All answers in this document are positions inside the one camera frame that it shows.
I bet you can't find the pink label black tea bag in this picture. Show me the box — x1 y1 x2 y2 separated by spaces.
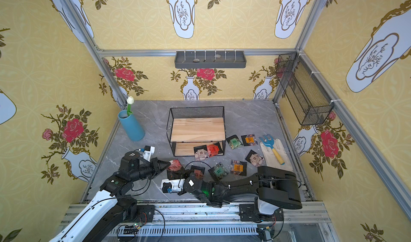
191 166 205 180

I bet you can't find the green label tea bag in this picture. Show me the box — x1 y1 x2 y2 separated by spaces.
226 135 243 149

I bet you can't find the orange label tea bag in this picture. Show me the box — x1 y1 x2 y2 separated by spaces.
241 134 258 146

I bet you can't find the red label tea bag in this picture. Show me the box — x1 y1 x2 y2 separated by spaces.
167 170 185 180

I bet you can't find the red tea bag shelf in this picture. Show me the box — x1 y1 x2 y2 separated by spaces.
207 142 223 157

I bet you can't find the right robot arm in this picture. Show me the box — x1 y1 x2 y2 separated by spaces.
178 166 302 223

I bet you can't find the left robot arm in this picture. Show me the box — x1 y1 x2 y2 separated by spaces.
51 151 171 242

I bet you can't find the blue vase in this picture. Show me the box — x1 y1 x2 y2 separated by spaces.
118 110 145 141

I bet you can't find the white tulip flower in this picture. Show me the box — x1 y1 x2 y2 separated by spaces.
126 96 134 116

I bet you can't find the blue garden hand rake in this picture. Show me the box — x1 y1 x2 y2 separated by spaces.
259 134 285 165

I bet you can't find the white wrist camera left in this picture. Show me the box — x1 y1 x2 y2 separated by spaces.
140 146 155 161

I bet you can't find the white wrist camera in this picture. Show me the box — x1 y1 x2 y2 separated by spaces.
140 146 155 161
161 179 185 194

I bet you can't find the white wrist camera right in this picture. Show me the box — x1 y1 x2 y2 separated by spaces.
161 179 185 194

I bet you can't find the black wire mesh shelf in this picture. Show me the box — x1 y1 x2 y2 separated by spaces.
167 106 226 157

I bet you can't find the grey wall rack tray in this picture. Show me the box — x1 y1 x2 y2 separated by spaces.
174 49 247 69

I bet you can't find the black wire wall basket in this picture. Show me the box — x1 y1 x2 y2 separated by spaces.
276 52 334 126

